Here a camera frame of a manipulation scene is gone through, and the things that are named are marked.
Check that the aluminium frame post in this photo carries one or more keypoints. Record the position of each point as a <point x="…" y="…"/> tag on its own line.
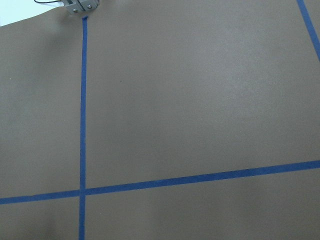
<point x="77" y="6"/>

